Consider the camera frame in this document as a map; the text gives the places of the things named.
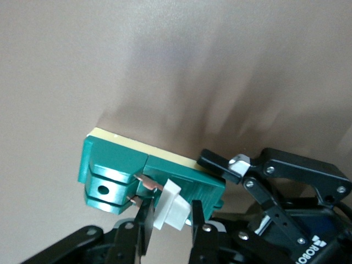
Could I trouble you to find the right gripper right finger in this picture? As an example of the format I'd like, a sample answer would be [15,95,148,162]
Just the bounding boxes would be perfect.
[188,200,289,264]

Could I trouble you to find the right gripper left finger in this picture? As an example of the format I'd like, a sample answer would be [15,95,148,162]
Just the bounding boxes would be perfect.
[21,196,157,264]

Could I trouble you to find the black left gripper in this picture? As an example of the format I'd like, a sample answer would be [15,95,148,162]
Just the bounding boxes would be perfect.
[197,147,352,264]

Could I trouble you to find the green load switch white handle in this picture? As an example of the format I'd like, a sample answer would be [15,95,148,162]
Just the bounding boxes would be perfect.
[76,126,227,232]

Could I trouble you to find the brown paper table cover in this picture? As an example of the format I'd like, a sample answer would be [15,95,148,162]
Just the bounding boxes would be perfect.
[0,0,352,264]

